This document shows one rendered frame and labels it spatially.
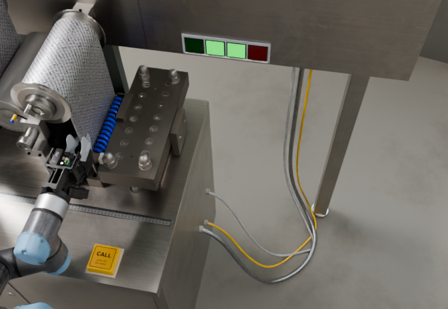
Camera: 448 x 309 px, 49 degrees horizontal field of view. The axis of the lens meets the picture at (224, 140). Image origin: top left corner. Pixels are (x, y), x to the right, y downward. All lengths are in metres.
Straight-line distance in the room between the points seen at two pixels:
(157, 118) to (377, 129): 1.61
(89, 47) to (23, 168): 0.47
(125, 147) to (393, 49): 0.77
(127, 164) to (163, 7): 0.43
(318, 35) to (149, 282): 0.78
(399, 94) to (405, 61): 1.62
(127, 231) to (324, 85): 1.83
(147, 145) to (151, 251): 0.29
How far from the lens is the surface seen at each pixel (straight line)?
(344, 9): 1.28
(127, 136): 1.43
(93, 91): 1.38
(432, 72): 3.20
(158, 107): 1.48
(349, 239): 2.43
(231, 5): 1.31
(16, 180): 1.60
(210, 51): 1.42
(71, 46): 1.31
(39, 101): 1.23
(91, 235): 1.44
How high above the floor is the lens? 2.15
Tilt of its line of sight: 54 degrees down
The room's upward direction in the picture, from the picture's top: 2 degrees counter-clockwise
